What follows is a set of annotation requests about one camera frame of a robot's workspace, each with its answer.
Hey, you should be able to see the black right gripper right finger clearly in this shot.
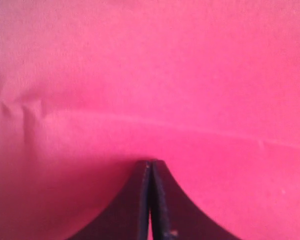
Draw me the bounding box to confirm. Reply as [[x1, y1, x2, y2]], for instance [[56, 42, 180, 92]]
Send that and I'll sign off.
[[148, 160, 238, 240]]

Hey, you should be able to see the red tablecloth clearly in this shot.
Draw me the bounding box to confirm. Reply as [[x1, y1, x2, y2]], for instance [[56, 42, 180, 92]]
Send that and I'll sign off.
[[0, 0, 300, 240]]

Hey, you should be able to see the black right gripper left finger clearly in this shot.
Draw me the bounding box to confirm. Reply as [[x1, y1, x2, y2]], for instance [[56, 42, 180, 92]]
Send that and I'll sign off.
[[69, 160, 151, 240]]

